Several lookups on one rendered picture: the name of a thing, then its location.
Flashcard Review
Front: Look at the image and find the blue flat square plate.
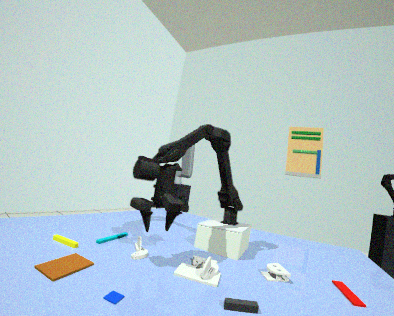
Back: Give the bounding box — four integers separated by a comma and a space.
103, 290, 125, 305

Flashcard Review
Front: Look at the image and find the yellow rectangular bar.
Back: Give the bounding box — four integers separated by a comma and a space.
53, 234, 79, 248

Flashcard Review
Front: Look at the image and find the red flat bar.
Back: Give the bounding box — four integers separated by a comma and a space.
332, 280, 366, 308

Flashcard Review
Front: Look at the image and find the brown flat plate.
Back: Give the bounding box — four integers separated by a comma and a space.
34, 253, 94, 282

